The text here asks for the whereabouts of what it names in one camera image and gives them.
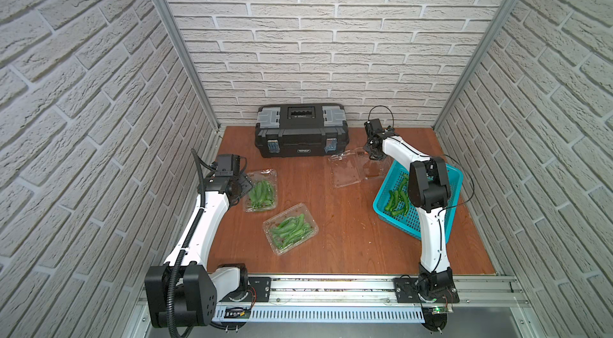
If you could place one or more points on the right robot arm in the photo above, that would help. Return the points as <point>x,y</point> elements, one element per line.
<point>429,192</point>

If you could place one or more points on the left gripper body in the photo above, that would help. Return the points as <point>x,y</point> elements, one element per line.
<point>242,185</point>

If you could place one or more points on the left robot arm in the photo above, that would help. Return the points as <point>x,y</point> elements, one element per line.
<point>181,293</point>

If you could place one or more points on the green peppers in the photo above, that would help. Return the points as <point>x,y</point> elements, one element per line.
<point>399,203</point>

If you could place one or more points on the corner metal post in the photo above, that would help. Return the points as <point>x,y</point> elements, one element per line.
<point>492,31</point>
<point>168,20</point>

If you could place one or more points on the left corner metal post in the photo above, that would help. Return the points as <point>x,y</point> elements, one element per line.
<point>168,20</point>

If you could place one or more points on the black plastic toolbox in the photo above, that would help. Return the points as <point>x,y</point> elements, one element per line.
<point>305,129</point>

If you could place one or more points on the right corner metal post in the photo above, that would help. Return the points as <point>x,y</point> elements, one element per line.
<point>492,31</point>

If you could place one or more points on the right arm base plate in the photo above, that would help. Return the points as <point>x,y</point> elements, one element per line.
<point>425,291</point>

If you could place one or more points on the clear clamshell container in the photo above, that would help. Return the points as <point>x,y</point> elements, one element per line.
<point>355,166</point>
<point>255,176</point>
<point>296,210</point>

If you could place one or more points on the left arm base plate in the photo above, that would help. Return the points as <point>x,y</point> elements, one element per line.
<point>254,289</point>

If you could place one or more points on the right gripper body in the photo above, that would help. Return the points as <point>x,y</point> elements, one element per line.
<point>369,146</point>

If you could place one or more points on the clear clamshell front container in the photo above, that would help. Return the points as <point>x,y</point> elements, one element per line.
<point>296,210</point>

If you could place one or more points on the aluminium front rail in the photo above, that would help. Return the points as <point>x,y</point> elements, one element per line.
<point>377,291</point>

